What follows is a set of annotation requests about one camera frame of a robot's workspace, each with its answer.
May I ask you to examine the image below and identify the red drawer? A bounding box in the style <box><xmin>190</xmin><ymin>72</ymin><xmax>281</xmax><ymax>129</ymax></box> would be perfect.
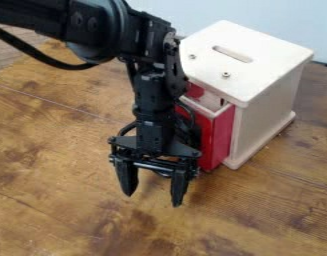
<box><xmin>181</xmin><ymin>83</ymin><xmax>236</xmax><ymax>172</ymax></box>

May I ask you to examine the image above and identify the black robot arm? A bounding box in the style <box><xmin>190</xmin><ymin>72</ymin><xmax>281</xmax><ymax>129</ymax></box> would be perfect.
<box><xmin>0</xmin><ymin>0</ymin><xmax>201</xmax><ymax>206</ymax></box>

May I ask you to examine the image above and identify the black metal drawer handle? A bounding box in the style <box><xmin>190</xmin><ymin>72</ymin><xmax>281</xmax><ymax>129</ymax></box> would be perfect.
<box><xmin>117</xmin><ymin>121</ymin><xmax>204</xmax><ymax>178</ymax></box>

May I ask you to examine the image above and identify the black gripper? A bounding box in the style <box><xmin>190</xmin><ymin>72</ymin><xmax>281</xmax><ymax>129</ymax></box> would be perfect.
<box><xmin>109</xmin><ymin>127</ymin><xmax>189</xmax><ymax>207</ymax></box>

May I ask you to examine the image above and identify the white wooden box cabinet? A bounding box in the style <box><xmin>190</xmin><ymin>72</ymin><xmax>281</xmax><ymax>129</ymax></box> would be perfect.
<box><xmin>181</xmin><ymin>20</ymin><xmax>315</xmax><ymax>170</ymax></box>

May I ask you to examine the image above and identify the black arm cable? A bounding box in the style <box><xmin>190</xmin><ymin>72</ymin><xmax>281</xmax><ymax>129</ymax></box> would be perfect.
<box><xmin>0</xmin><ymin>23</ymin><xmax>101</xmax><ymax>72</ymax></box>

